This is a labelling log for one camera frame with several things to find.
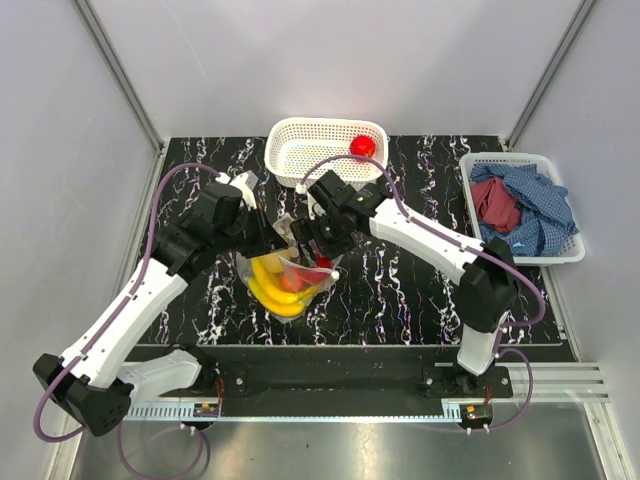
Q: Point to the white perforated plastic basket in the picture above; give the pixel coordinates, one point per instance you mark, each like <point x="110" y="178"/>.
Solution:
<point x="303" y="148"/>

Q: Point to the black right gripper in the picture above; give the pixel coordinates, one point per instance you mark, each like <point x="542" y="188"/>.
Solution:
<point x="304" y="230"/>

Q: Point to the dark red cloth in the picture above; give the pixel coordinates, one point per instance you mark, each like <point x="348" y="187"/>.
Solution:
<point x="495" y="206"/>

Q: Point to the right aluminium frame post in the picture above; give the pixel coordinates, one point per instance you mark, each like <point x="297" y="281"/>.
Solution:
<point x="561" y="52"/>

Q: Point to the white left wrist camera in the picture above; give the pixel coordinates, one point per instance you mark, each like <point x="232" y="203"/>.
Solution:
<point x="246" y="183"/>

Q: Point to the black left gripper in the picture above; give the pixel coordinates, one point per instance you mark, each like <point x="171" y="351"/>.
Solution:
<point x="269" y="239"/>

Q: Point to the small red fake fruit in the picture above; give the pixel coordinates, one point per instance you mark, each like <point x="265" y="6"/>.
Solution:
<point x="291" y="281"/>

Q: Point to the blue checkered cloth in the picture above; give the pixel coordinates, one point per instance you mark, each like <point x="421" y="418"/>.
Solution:
<point x="546" y="218"/>

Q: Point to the red fake apple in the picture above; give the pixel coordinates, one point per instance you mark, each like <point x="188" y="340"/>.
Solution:
<point x="363" y="145"/>

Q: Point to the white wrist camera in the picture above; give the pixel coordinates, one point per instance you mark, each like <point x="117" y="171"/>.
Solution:
<point x="314" y="210"/>
<point x="246" y="183"/>

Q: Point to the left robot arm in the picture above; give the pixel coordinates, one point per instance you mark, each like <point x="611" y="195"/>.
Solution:
<point x="89" y="380"/>

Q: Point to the polka dot zip top bag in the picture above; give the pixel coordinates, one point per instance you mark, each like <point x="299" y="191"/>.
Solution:
<point x="285" y="260"/>

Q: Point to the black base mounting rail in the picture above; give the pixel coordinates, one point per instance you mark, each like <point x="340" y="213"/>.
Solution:
<point x="332" y="384"/>

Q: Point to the yellow fake banana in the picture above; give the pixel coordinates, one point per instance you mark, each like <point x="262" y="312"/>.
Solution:
<point x="278" y="301"/>

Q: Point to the red fake tomato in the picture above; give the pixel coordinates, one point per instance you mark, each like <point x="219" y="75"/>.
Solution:
<point x="315" y="276"/>

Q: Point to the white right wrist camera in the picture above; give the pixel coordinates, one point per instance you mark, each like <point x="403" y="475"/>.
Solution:
<point x="314" y="210"/>

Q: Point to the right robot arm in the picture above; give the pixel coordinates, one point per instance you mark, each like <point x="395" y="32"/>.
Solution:
<point x="483" y="274"/>

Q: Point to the aluminium frame post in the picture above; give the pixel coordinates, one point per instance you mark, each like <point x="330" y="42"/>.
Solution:
<point x="108" y="53"/>
<point x="561" y="52"/>

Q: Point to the left aluminium frame post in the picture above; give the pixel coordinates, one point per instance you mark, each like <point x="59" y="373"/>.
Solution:
<point x="108" y="53"/>

